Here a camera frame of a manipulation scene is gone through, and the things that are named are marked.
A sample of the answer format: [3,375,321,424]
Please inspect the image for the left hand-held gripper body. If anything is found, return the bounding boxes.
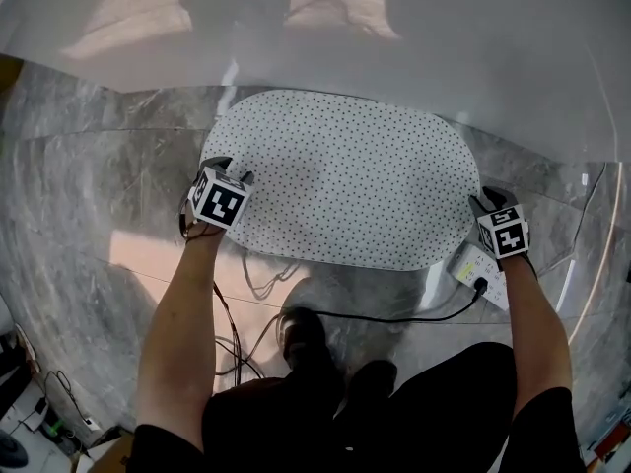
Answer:
[188,164,255,232]

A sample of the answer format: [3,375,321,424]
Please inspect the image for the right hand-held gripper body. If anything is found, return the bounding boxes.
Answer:
[475,203,531,261]

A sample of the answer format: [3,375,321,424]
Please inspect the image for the white dotted bath mat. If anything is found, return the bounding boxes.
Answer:
[199,89,482,271]

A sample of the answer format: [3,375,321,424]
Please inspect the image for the person's right forearm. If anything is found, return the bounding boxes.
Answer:
[497,253,576,421]

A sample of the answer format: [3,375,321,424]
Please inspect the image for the person's left forearm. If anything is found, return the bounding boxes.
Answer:
[135,222,231,455]

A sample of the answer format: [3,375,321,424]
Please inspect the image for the white power strip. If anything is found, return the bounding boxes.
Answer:
[446,243,512,312]

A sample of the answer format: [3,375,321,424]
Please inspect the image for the white bathtub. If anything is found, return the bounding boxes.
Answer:
[0,0,631,167]

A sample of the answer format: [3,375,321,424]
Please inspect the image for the person's left black shoe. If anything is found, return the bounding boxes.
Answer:
[283,306,329,378]

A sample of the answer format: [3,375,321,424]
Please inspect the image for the person's black shoe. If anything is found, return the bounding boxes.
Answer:
[344,360,398,413]
[283,306,329,378]

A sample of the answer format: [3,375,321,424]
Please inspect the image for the person's black trousers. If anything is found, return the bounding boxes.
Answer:
[201,341,519,473]

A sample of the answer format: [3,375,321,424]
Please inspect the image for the person's right black shoe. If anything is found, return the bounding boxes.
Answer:
[344,360,398,413]

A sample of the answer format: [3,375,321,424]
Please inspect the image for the person's black t-shirt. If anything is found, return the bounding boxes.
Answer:
[125,386,588,473]

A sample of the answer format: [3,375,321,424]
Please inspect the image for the brown cardboard carton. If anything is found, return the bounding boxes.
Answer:
[72,430,135,473]

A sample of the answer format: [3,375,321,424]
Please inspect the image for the black power cable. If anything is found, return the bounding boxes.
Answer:
[278,277,490,325]

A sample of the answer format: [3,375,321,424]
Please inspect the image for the thin gripper cable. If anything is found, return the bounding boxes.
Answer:
[177,199,265,383]

